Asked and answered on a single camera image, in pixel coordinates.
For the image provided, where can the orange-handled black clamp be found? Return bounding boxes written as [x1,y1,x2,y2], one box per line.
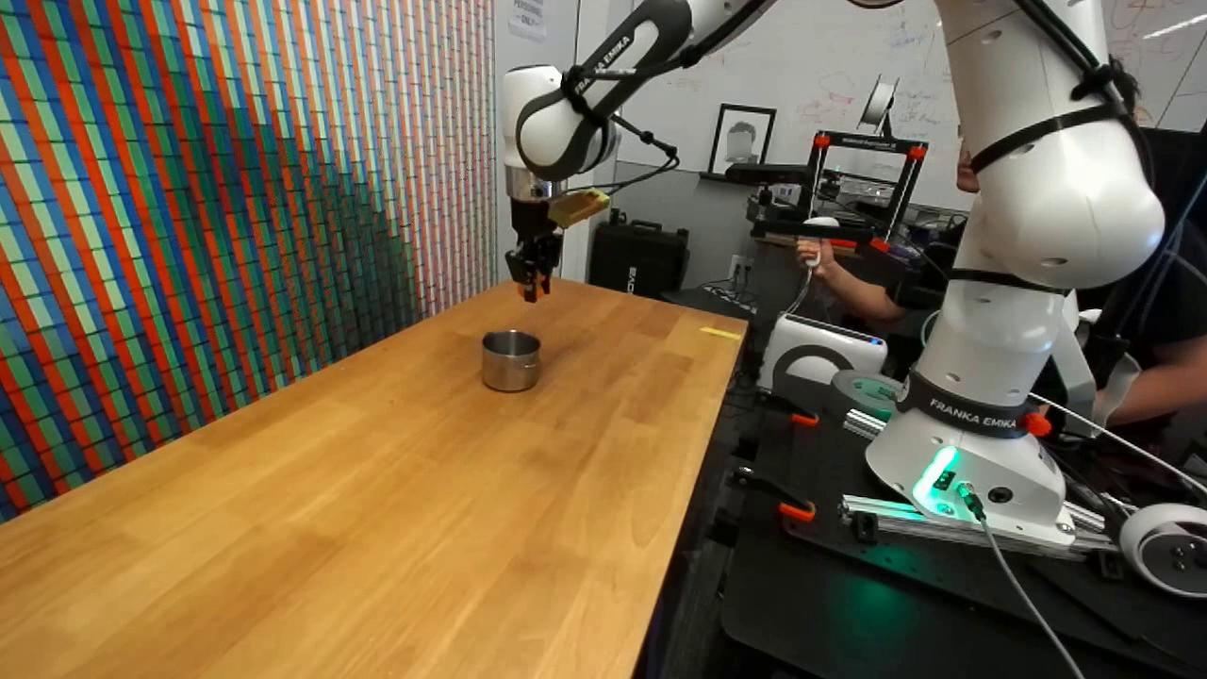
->
[751,389,825,438]
[731,458,822,533]

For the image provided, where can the white grey control box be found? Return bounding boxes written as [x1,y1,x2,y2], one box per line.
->
[755,308,895,396]

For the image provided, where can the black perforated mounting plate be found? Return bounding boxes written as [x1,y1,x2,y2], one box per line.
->
[716,372,1207,679]

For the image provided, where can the white cable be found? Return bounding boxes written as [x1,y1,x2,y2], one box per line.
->
[959,485,1093,679]

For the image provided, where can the framed portrait picture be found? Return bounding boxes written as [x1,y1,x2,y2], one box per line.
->
[706,101,781,182]

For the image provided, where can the person in black shirt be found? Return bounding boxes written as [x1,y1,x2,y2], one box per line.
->
[1089,120,1207,446]

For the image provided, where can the black frame 3D printer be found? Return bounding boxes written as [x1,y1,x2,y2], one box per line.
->
[747,123,931,251]

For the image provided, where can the white round device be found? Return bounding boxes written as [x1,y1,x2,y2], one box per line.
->
[1118,496,1207,603]

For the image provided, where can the person bare forearm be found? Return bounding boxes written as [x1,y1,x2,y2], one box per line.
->
[795,233,931,326]

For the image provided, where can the black equipment case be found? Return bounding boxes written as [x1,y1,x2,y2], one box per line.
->
[587,211,693,300]

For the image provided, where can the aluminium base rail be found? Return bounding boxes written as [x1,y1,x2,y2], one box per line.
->
[839,491,1126,558]

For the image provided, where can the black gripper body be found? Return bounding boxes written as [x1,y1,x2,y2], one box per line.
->
[502,186,569,286]

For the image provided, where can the small steel pot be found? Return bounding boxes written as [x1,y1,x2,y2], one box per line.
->
[481,326,549,396]

